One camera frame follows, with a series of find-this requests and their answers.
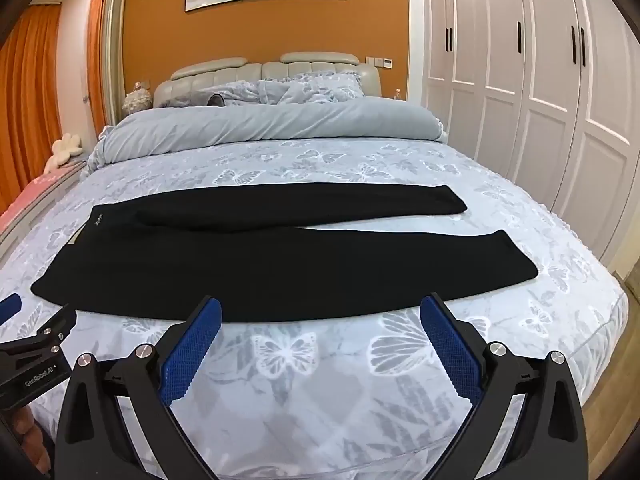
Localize white flower bouquet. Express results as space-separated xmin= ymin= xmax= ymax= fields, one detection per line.
xmin=122 ymin=87 xmax=152 ymax=113

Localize black pants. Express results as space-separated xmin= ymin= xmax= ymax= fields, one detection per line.
xmin=30 ymin=184 xmax=540 ymax=323

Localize white wardrobe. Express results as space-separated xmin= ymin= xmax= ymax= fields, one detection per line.
xmin=420 ymin=0 xmax=640 ymax=281

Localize orange curtain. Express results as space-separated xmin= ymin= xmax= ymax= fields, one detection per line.
xmin=0 ymin=2 xmax=63 ymax=211
xmin=87 ymin=0 xmax=111 ymax=131

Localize grey duvet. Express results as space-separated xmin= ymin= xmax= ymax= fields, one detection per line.
xmin=86 ymin=97 xmax=448 ymax=177

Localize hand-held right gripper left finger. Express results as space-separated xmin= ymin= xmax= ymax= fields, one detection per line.
xmin=54 ymin=296 xmax=223 ymax=480

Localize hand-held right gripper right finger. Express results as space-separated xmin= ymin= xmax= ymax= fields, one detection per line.
xmin=420 ymin=294 xmax=591 ymax=480

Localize pink blanket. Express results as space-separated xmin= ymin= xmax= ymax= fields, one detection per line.
xmin=0 ymin=162 xmax=86 ymax=233

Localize white flower plush toy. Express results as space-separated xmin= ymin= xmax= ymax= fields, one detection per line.
xmin=47 ymin=132 xmax=83 ymax=168

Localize grey padded headboard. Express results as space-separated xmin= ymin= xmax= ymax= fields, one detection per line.
xmin=152 ymin=51 xmax=383 ymax=109

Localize butterfly print bed sheet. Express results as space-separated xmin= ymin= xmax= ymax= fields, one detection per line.
xmin=0 ymin=137 xmax=630 ymax=480

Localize person's left hand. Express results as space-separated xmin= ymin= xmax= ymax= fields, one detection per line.
xmin=10 ymin=404 xmax=52 ymax=461

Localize butterfly print pillow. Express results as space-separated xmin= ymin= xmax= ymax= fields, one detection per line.
xmin=220 ymin=72 xmax=366 ymax=108

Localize cream sheer curtain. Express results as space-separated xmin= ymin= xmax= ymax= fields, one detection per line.
xmin=102 ymin=0 xmax=127 ymax=126

